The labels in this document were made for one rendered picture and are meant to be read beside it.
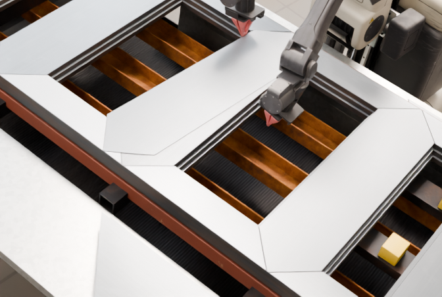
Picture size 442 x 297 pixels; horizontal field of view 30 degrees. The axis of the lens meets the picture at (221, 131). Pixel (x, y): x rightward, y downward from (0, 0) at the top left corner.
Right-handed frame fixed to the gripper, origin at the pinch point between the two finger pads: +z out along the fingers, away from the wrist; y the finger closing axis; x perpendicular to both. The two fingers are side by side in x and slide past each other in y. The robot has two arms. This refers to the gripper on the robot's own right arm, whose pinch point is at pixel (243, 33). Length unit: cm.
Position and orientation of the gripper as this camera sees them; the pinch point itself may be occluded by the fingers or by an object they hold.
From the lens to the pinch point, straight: 243.6
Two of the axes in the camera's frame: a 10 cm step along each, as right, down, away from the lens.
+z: -0.1, 7.6, 6.5
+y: 7.7, 4.2, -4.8
